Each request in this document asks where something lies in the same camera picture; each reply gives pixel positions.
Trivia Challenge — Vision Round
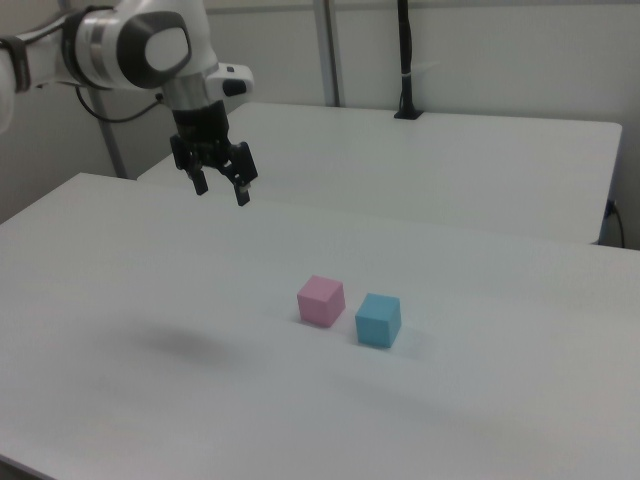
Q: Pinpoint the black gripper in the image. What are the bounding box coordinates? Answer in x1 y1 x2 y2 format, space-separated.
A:
169 101 260 208

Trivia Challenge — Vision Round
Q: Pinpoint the black pole with base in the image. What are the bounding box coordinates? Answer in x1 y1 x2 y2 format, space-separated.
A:
393 0 426 120

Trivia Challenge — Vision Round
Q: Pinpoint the black wall cable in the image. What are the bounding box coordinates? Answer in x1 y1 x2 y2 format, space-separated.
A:
605 199 626 248

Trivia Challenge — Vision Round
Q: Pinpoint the blue cube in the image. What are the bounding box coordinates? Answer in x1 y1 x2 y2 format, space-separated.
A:
354 292 403 349

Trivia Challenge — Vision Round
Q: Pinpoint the grey partition post behind arm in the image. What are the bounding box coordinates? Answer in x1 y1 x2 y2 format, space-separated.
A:
89 87 128 179

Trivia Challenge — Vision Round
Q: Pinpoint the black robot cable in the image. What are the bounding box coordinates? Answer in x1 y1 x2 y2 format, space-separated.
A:
74 84 167 124

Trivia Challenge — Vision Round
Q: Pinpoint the pink cube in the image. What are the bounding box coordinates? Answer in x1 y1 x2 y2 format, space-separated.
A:
296 274 347 329

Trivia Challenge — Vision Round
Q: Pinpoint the grey wall partition post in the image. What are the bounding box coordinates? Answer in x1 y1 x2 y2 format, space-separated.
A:
314 0 347 108

